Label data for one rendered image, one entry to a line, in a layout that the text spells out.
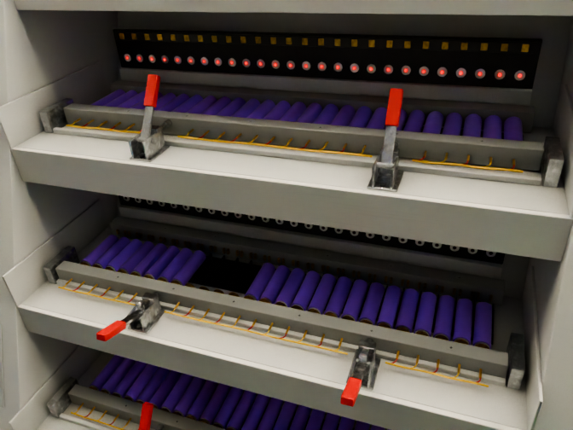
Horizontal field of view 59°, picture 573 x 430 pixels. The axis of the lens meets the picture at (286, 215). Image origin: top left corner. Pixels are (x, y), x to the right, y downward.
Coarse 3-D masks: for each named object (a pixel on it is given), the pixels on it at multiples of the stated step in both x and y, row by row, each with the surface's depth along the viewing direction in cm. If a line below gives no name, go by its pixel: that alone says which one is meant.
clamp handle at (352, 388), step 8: (360, 360) 51; (360, 368) 50; (352, 376) 48; (360, 376) 48; (352, 384) 47; (360, 384) 47; (344, 392) 45; (352, 392) 45; (344, 400) 45; (352, 400) 44
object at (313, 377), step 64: (64, 256) 69; (384, 256) 64; (448, 256) 62; (64, 320) 62; (192, 320) 61; (512, 320) 57; (256, 384) 56; (320, 384) 52; (384, 384) 51; (448, 384) 51; (512, 384) 49
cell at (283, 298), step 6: (294, 270) 64; (300, 270) 64; (288, 276) 64; (294, 276) 63; (300, 276) 64; (288, 282) 62; (294, 282) 62; (300, 282) 63; (282, 288) 62; (288, 288) 61; (294, 288) 62; (282, 294) 60; (288, 294) 61; (294, 294) 61; (276, 300) 60; (282, 300) 60; (288, 300) 60; (288, 306) 60
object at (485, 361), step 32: (64, 288) 66; (128, 288) 64; (160, 288) 62; (192, 288) 62; (256, 320) 58; (288, 320) 57; (320, 320) 56; (416, 352) 52; (448, 352) 51; (480, 352) 51; (480, 384) 49
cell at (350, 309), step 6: (354, 282) 62; (360, 282) 61; (366, 282) 62; (354, 288) 61; (360, 288) 61; (366, 288) 61; (354, 294) 60; (360, 294) 60; (348, 300) 59; (354, 300) 59; (360, 300) 59; (348, 306) 58; (354, 306) 58; (360, 306) 59; (348, 312) 57; (354, 312) 57; (354, 318) 57
